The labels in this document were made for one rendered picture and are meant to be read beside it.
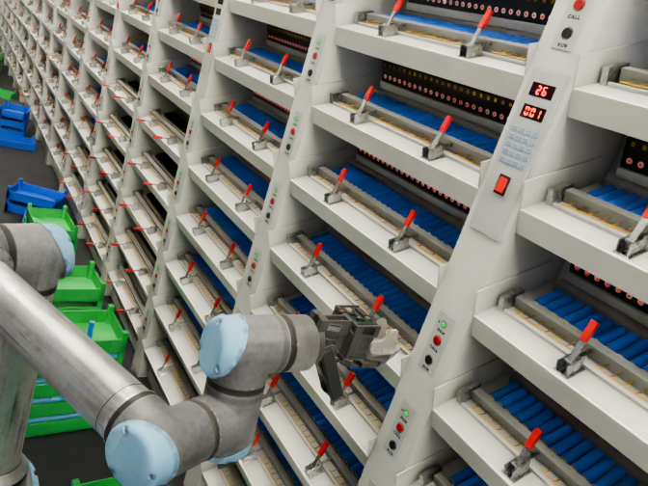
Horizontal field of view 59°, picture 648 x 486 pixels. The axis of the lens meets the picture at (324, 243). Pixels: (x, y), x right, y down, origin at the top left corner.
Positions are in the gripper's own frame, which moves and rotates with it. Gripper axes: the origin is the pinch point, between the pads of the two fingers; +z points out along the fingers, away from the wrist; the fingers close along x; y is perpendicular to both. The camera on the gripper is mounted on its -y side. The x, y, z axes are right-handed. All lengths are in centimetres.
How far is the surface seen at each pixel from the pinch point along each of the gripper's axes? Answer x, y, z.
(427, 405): -6.6, -8.5, 7.3
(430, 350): -2.4, 0.9, 7.1
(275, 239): 62, -6, 8
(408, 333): 9.8, -3.2, 13.6
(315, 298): 36.2, -10.0, 7.9
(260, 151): 85, 12, 9
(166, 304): 132, -67, 12
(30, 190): 322, -94, -15
